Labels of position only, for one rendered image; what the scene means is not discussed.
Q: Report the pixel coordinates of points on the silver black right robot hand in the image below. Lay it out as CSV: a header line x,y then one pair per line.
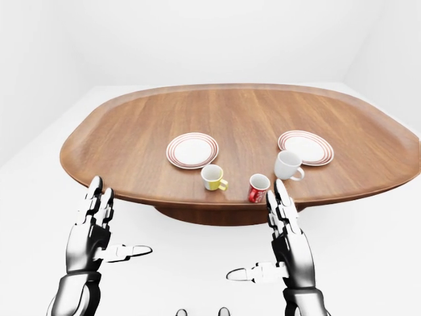
x,y
296,247

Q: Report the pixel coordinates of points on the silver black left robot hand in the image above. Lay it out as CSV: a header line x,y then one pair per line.
x,y
82,242

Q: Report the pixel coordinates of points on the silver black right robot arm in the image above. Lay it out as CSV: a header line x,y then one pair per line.
x,y
304,301

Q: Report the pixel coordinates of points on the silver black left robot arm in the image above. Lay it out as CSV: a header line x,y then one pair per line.
x,y
74,293

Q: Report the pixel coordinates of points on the red mug with white print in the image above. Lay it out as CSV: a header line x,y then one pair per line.
x,y
257,189

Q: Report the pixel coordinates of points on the plain white mug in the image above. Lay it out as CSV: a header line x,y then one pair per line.
x,y
287,166

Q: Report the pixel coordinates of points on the white plate with red rings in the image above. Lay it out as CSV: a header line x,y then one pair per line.
x,y
192,150
307,146

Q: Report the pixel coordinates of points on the white and yellow mug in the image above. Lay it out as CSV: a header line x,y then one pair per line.
x,y
212,177

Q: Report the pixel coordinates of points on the small dark rounded shape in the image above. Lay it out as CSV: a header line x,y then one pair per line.
x,y
224,311
181,312

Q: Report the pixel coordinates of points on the round dark wooden table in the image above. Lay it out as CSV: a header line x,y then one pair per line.
x,y
237,131

